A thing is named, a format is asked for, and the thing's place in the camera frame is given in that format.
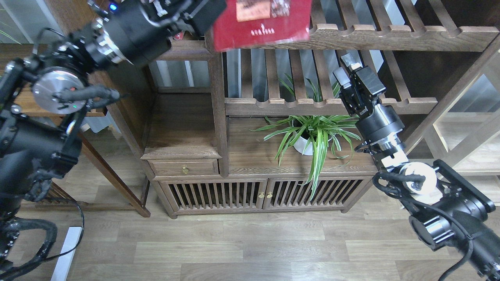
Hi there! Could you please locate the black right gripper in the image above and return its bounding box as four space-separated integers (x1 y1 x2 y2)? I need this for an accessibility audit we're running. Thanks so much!
333 53 386 117

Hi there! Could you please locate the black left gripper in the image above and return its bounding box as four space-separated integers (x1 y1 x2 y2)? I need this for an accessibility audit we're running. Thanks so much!
145 0 227 37

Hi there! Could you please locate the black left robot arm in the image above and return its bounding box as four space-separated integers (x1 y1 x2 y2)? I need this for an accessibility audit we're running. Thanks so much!
0 0 227 281

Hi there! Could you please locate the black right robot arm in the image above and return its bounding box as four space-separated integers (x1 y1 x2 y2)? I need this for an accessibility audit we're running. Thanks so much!
334 53 500 281

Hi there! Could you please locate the light wooden shelf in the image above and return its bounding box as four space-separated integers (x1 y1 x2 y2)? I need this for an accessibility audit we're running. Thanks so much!
385 51 500 208

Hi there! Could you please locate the red white upright book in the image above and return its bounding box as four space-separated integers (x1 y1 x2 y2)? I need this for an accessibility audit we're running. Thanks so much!
173 31 185 41

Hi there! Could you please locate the white plant pot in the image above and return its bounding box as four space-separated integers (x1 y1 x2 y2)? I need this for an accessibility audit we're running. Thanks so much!
290 119 334 158

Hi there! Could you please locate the dark wooden bookshelf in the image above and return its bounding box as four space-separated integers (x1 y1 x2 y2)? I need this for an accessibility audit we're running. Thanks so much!
114 0 499 219

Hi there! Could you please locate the right slatted cabinet door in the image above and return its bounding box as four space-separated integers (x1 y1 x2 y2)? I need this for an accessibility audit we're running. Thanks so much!
258 176 371 213

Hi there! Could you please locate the slatted cabinet door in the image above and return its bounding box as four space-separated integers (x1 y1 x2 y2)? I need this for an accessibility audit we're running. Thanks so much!
159 178 268 215
258 176 371 213

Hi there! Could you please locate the small wooden drawer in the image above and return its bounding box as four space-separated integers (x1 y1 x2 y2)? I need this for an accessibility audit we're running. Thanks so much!
148 159 219 176

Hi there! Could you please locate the left slatted cabinet door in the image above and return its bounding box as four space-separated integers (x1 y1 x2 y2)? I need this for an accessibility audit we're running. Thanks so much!
159 178 268 215

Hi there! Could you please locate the slatted wooden rack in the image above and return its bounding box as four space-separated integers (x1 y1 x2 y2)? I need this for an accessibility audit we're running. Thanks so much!
34 182 75 208

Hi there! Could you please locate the white metal leg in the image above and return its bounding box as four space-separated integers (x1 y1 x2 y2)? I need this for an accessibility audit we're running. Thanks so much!
50 227 82 281

